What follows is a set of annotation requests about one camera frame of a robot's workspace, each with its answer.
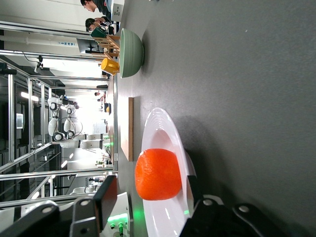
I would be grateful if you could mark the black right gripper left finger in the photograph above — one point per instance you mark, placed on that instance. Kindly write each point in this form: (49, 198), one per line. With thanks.
(106, 197)

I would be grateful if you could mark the wooden cutting board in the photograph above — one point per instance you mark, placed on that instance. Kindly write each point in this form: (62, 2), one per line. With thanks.
(128, 128)

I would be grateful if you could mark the white round plate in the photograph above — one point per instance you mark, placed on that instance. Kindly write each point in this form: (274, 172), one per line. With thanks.
(160, 133)

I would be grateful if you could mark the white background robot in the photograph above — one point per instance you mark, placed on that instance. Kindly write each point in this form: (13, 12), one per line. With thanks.
(59, 126)

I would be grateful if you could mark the aluminium frame cage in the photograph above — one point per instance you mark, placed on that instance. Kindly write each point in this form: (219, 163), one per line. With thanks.
(11, 111)

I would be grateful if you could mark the yellow mug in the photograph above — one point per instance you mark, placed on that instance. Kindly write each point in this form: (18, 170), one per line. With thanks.
(109, 66)

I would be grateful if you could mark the wooden mug rack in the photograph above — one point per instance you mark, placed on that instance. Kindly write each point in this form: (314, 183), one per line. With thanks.
(109, 45)

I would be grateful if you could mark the orange fruit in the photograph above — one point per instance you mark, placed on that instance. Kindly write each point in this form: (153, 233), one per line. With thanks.
(158, 174)

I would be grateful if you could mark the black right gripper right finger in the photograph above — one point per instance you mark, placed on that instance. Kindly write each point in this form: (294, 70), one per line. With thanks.
(212, 217)

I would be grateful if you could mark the light green bowl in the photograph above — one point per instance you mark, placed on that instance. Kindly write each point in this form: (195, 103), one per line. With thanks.
(132, 53)

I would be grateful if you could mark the person with dark hair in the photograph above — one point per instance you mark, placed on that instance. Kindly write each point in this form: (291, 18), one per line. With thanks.
(95, 4)
(92, 23)

